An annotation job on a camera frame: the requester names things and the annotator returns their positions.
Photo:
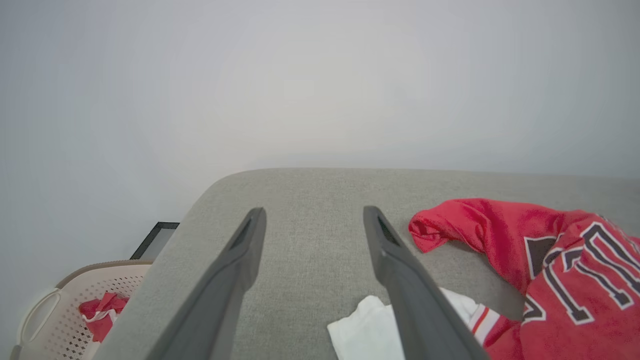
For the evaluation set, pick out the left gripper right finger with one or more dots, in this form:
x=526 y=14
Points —
x=420 y=310

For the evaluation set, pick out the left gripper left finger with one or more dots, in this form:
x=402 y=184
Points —
x=220 y=290

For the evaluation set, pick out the red and white jersey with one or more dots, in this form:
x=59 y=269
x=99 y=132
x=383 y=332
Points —
x=575 y=290

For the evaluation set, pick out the black framed panel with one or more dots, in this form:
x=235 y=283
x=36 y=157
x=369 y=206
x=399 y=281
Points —
x=157 y=240

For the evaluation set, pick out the red cloth in basket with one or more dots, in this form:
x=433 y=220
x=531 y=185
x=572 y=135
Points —
x=102 y=315

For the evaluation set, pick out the beige perforated laundry basket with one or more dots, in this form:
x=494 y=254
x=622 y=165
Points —
x=55 y=320

